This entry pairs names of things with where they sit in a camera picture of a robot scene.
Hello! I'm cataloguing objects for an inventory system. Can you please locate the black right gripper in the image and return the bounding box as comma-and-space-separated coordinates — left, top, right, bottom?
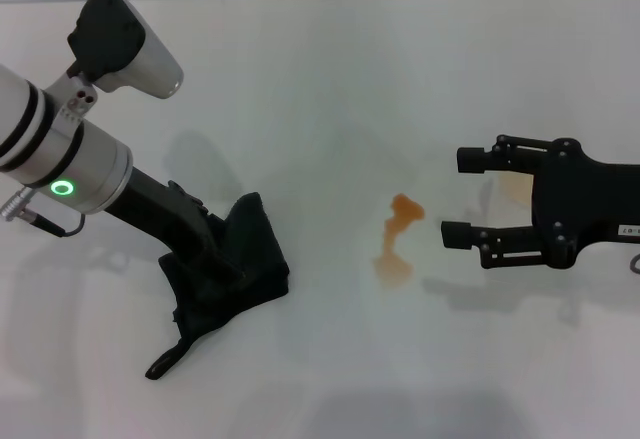
439, 133, 640, 270

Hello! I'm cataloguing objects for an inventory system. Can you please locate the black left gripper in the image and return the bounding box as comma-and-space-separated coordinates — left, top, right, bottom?
106, 166, 247, 305

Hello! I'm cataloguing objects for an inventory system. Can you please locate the dark rag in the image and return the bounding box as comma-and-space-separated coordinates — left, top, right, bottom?
144, 191, 291, 380

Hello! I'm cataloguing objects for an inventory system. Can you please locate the orange-brown liquid stain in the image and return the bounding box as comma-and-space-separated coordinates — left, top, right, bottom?
372, 192, 426, 290

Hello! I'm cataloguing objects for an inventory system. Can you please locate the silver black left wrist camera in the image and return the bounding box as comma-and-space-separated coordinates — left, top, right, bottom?
67, 0, 185, 101

